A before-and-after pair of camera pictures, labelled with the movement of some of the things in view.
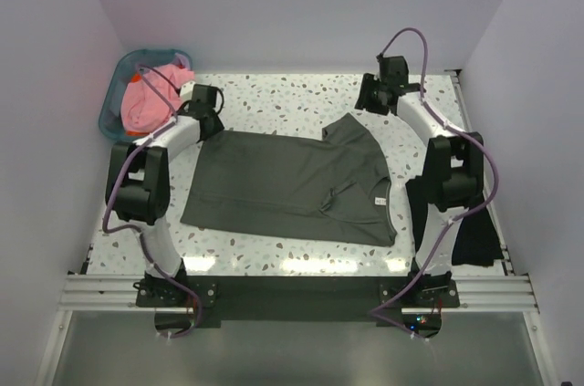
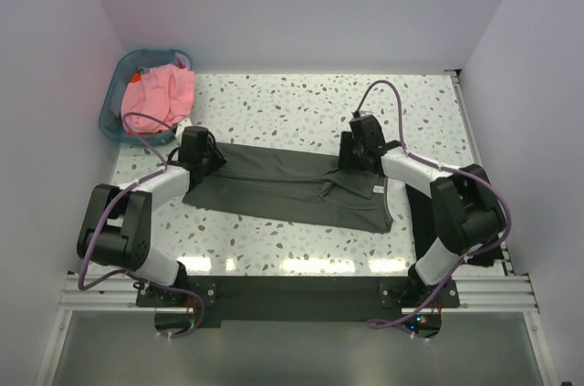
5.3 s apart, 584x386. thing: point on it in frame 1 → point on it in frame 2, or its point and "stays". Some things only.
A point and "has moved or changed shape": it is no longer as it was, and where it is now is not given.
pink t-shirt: (142, 110) stays
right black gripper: (370, 81) → (345, 160)
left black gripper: (218, 125) → (218, 160)
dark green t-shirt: (333, 189) has moved or changed shape
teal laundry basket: (109, 119) stays
